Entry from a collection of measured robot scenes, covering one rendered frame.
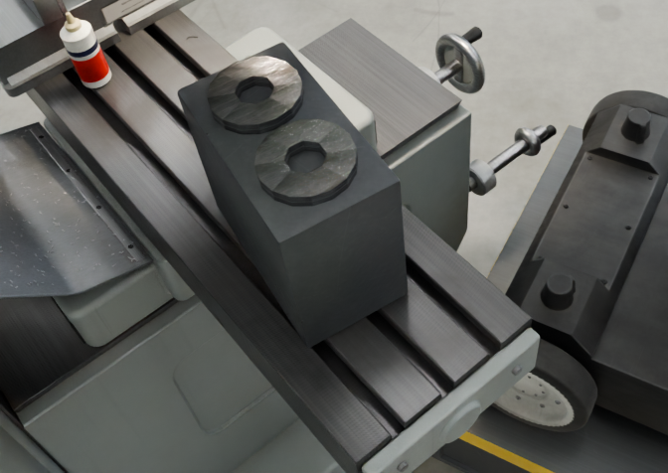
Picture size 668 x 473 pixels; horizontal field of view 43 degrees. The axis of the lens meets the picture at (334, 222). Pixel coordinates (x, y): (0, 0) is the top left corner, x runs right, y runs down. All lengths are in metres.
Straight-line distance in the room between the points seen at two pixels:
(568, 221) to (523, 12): 1.33
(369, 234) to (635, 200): 0.73
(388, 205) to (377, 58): 0.69
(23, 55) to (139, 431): 0.57
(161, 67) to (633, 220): 0.75
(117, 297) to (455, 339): 0.45
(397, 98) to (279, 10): 1.41
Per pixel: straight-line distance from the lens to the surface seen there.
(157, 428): 1.36
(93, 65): 1.14
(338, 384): 0.84
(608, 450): 1.41
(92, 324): 1.11
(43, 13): 1.17
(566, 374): 1.24
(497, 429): 1.40
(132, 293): 1.10
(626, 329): 1.31
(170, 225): 0.98
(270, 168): 0.73
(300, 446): 1.62
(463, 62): 1.51
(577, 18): 2.62
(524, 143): 1.55
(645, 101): 1.55
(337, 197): 0.72
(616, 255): 1.35
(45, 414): 1.18
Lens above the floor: 1.69
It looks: 53 degrees down
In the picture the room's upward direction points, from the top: 10 degrees counter-clockwise
